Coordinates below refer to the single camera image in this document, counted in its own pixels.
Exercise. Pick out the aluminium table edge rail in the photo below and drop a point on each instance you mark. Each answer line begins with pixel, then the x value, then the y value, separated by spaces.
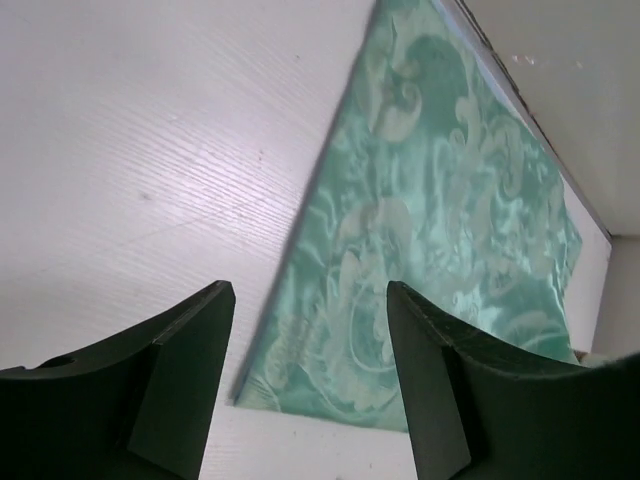
pixel 470 29

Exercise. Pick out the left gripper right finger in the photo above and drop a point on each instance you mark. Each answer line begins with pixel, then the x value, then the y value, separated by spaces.
pixel 480 408

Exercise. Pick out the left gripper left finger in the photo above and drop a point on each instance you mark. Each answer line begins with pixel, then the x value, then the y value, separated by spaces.
pixel 136 405

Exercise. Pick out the green patterned cloth placemat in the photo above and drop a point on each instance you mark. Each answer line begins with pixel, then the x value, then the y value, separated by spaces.
pixel 428 179

